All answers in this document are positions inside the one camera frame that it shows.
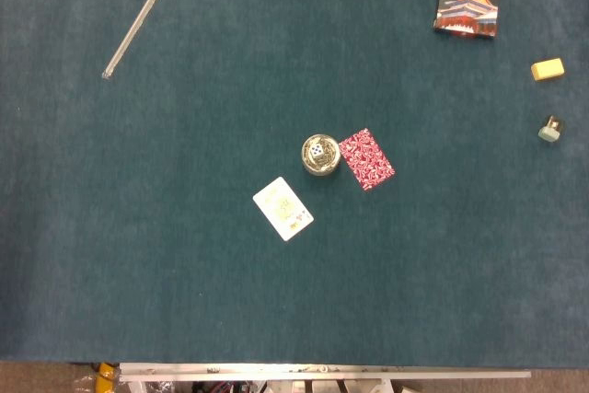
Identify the green felt table mat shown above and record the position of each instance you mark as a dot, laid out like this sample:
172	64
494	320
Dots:
184	273

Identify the red patterned playing card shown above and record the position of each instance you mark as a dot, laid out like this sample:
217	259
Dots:
366	159

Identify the white face playing card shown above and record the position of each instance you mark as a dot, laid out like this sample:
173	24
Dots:
283	208

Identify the small white die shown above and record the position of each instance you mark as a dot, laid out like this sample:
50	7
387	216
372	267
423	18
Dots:
316	150

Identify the yellow tool below table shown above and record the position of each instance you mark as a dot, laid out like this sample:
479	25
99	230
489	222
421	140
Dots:
105	377

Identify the yellow mahjong tile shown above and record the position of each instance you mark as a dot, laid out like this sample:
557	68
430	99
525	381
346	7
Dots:
547	69

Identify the white aluminium frame rail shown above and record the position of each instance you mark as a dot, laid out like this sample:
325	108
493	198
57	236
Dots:
322	372

